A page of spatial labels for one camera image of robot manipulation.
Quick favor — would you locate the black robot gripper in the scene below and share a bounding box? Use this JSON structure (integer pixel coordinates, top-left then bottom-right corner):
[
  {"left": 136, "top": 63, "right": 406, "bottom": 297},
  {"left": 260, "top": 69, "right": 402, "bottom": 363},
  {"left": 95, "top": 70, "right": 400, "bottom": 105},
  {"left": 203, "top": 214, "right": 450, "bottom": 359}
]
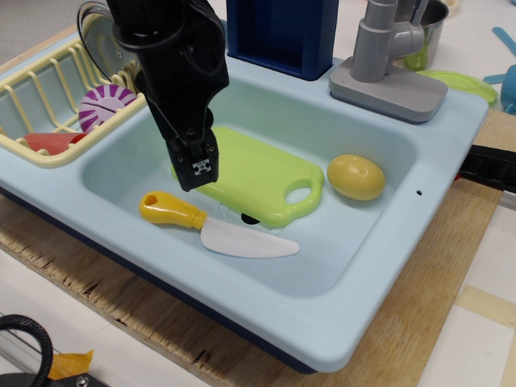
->
[{"left": 112, "top": 1, "right": 229, "bottom": 192}]

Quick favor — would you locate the yellow handled white toy knife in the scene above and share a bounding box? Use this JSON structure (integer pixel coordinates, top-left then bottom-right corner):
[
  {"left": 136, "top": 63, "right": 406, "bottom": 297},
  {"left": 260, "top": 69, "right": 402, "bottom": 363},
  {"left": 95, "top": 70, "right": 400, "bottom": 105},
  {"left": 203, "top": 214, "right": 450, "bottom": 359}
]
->
[{"left": 139, "top": 191, "right": 300, "bottom": 259}]

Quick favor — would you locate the green plastic cutting board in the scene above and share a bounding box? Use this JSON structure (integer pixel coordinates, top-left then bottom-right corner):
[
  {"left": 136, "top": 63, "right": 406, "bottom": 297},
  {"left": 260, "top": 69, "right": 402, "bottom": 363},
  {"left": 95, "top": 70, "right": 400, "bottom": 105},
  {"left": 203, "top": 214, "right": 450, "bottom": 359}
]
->
[{"left": 196, "top": 127, "right": 324, "bottom": 228}]

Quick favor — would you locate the wooden board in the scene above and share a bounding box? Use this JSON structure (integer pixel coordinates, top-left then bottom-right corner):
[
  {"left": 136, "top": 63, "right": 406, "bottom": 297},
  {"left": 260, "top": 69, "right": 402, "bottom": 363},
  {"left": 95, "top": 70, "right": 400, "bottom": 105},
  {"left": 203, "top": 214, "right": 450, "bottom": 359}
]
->
[{"left": 0, "top": 19, "right": 516, "bottom": 387}]

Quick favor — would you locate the purple white toy plate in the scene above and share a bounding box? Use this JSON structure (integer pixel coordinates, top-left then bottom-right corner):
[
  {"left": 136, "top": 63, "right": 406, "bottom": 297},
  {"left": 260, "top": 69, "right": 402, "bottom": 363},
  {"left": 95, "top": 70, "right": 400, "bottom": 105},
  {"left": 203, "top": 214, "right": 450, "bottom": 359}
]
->
[{"left": 78, "top": 84, "right": 136, "bottom": 133}]

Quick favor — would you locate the red toy piece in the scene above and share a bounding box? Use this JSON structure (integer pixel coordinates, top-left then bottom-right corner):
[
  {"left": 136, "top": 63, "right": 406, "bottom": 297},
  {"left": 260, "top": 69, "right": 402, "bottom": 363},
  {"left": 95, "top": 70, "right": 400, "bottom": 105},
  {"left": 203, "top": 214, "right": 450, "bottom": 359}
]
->
[{"left": 23, "top": 132, "right": 87, "bottom": 156}]

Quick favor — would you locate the cream plastic dish rack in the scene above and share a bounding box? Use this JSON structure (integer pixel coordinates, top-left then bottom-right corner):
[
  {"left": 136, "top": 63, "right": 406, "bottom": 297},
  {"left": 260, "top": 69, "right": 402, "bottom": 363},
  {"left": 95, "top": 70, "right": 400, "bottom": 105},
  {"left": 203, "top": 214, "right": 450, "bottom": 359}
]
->
[{"left": 1, "top": 34, "right": 146, "bottom": 168}]

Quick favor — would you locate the yellow toy potato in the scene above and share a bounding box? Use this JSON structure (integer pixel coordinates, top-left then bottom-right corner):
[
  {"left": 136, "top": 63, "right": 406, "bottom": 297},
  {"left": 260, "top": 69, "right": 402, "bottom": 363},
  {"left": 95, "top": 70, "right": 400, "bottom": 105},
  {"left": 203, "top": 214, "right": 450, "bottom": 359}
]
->
[{"left": 327, "top": 154, "right": 386, "bottom": 202}]

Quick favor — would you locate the dark blue plastic box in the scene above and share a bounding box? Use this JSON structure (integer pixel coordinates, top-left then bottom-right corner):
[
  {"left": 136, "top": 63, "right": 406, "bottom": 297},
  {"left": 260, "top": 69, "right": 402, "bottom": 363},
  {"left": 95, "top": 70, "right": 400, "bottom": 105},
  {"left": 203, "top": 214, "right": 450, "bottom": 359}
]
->
[{"left": 227, "top": 0, "right": 339, "bottom": 81}]

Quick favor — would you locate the steel pot lid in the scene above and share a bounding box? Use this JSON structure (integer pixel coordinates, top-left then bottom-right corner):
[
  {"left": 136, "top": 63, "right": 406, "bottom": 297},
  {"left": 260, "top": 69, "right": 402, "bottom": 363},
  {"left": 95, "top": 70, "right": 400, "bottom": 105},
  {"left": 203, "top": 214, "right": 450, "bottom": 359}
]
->
[{"left": 77, "top": 1, "right": 139, "bottom": 81}]

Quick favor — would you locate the light blue toy sink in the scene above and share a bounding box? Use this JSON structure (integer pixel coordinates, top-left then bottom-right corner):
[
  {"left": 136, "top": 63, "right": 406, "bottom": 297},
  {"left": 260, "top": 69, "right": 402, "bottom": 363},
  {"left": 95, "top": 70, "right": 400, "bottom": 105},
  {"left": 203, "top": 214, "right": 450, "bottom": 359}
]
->
[{"left": 1, "top": 35, "right": 488, "bottom": 372}]

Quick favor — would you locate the grey toy faucet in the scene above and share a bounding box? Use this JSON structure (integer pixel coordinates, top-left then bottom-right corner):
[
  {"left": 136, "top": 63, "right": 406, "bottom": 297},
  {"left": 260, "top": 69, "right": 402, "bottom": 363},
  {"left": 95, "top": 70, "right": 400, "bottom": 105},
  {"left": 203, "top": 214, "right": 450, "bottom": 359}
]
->
[{"left": 328, "top": 1, "right": 447, "bottom": 124}]

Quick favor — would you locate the yellow tape piece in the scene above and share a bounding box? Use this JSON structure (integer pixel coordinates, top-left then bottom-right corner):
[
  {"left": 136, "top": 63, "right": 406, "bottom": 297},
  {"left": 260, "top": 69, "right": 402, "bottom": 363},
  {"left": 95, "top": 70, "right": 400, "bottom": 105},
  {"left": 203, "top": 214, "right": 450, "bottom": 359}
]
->
[{"left": 48, "top": 350, "right": 94, "bottom": 381}]

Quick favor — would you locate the green translucent plate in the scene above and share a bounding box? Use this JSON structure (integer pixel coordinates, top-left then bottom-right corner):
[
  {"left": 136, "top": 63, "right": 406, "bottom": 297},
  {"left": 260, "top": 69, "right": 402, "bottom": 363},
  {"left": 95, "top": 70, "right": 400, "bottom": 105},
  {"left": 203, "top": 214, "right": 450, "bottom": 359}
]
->
[{"left": 417, "top": 70, "right": 498, "bottom": 106}]

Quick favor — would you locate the steel pot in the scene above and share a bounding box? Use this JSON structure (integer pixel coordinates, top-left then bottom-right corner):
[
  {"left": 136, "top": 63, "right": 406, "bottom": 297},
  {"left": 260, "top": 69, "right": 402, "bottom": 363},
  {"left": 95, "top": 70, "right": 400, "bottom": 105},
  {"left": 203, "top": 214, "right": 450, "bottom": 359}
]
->
[{"left": 394, "top": 0, "right": 448, "bottom": 71}]

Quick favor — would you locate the black clamp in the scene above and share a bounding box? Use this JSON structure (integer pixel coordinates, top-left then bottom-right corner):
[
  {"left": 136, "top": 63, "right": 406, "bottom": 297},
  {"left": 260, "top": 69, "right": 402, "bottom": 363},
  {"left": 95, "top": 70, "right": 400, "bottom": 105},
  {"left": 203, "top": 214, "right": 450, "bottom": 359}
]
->
[{"left": 456, "top": 145, "right": 515, "bottom": 194}]

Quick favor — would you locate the blue plastic utensil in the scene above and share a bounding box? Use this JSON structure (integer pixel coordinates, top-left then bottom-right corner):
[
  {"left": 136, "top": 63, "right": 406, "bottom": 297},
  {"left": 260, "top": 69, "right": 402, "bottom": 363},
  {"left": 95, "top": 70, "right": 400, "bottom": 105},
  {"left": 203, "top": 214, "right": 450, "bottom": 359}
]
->
[{"left": 492, "top": 27, "right": 516, "bottom": 56}]

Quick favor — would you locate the black cable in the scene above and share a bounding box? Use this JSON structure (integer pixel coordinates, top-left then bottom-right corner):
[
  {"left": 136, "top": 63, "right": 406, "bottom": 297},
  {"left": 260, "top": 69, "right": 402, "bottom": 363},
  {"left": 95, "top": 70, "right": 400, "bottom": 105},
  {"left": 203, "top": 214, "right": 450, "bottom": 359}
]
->
[{"left": 0, "top": 314, "right": 54, "bottom": 387}]

